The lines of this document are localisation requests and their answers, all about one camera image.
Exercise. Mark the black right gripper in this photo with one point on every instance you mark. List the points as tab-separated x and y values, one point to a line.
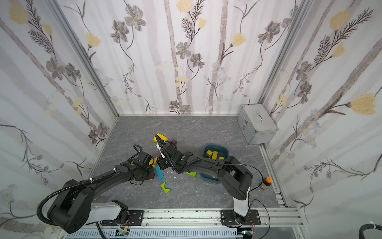
164	151

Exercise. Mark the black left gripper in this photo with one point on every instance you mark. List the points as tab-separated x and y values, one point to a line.
149	163

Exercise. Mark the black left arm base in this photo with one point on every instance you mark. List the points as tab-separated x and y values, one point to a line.
125	217

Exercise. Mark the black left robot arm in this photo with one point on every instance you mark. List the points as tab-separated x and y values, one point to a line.
72	206

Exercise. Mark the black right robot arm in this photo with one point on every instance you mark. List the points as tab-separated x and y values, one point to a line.
233	175

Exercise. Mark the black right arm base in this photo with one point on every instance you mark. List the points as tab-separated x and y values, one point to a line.
232	219

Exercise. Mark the long yellow plank block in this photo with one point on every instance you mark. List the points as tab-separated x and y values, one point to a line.
153	162

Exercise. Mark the large teal flat block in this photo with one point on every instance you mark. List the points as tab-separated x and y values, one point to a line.
159	173

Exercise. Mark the green arch block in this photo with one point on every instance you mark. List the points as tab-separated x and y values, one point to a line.
165	188

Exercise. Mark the green rectangular block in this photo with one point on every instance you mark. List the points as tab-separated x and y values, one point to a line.
192	174

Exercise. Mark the teal plastic bin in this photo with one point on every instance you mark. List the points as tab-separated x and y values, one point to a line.
222	152

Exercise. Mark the silver aluminium first aid case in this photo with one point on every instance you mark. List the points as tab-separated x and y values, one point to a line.
256	124

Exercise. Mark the brown bottle orange cap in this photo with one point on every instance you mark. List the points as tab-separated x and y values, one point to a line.
266	183

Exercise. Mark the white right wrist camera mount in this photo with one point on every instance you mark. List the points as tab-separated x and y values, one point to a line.
161	154

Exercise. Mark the white cable tray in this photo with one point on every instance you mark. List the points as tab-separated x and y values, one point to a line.
178	233

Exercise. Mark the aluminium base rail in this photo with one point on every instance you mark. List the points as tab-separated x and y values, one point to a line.
276	223

